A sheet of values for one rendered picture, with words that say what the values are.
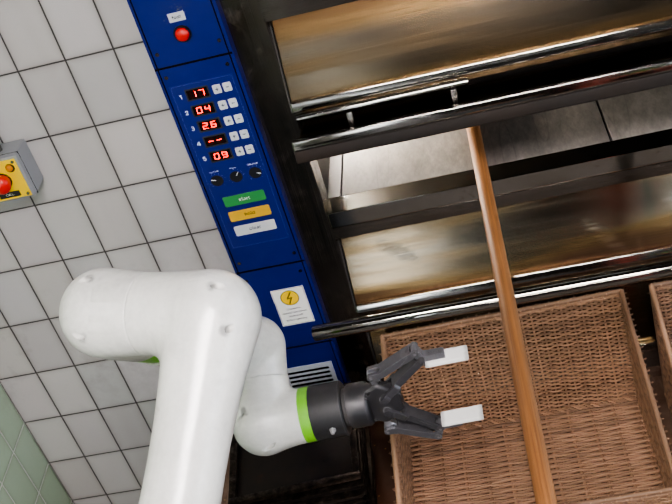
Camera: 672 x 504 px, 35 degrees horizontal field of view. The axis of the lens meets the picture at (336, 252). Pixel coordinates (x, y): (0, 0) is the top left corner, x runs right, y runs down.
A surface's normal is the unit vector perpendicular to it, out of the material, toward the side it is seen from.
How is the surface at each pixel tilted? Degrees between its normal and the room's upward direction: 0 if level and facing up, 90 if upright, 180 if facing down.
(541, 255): 70
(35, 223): 90
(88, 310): 43
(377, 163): 0
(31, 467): 90
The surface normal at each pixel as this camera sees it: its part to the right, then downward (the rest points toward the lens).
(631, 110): -0.26, -0.78
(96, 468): -0.03, 0.59
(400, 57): -0.11, 0.29
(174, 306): -0.53, -0.26
